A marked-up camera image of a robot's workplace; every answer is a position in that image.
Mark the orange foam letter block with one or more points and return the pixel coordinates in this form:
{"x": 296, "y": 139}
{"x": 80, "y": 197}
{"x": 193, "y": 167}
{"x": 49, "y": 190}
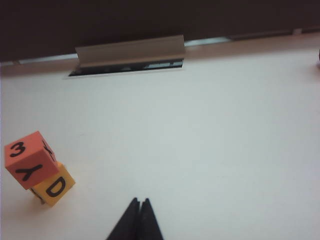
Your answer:
{"x": 30, "y": 160}

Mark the yellow foam letter block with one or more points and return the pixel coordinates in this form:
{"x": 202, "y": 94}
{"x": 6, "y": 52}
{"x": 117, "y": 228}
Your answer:
{"x": 56, "y": 187}

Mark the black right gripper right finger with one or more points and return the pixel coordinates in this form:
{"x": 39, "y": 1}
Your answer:
{"x": 150, "y": 222}

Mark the grey fabric desk partition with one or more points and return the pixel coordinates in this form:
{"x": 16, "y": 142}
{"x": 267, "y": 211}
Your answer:
{"x": 150, "y": 20}

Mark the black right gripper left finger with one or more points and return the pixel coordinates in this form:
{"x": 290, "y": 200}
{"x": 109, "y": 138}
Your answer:
{"x": 126, "y": 222}

